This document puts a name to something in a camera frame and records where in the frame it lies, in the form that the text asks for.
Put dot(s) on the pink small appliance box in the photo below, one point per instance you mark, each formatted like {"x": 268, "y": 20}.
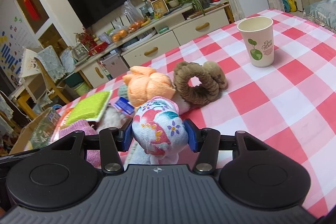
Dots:
{"x": 115, "y": 65}

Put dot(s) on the red white checkered tablecloth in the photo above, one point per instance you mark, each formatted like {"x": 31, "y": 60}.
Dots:
{"x": 289, "y": 105}

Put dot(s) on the orange knitted yarn bundle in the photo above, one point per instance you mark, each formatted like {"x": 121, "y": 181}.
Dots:
{"x": 145, "y": 83}

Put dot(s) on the red berry bouquet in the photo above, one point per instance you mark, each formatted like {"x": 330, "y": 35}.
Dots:
{"x": 86, "y": 39}

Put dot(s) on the paper cup with green print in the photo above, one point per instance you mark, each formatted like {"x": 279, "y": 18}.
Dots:
{"x": 257, "y": 33}

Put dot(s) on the cream TV cabinet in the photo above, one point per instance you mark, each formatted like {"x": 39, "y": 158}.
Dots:
{"x": 158, "y": 37}

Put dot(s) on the floral white soft toy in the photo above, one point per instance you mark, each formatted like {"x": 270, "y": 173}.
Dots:
{"x": 159, "y": 133}

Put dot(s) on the brown plush ring toy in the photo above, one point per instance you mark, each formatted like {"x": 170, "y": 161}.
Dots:
{"x": 198, "y": 84}

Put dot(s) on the white fluffy plush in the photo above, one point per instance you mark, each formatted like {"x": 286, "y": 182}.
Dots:
{"x": 111, "y": 118}

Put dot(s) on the green waste bin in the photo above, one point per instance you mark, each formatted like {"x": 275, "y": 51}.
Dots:
{"x": 82, "y": 89}

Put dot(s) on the red gift box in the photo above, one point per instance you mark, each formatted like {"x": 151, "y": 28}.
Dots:
{"x": 98, "y": 48}

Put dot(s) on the pink knitted cloth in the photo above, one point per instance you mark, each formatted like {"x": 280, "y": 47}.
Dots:
{"x": 84, "y": 128}

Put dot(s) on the bag of oranges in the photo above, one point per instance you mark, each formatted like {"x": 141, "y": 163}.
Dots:
{"x": 134, "y": 21}

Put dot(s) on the green striped sponge cloth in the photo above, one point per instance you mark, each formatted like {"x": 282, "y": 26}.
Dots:
{"x": 91, "y": 108}

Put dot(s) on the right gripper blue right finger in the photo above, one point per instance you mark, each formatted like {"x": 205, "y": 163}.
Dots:
{"x": 196, "y": 138}

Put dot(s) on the blue small packet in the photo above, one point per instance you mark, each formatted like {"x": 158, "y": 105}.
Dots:
{"x": 124, "y": 106}

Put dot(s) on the wooden dining chair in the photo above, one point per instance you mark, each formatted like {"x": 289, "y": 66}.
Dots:
{"x": 42, "y": 75}

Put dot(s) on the small framed picture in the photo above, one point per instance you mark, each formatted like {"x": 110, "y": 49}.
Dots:
{"x": 160, "y": 7}

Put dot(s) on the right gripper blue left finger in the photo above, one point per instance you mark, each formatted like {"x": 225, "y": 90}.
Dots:
{"x": 125, "y": 136}

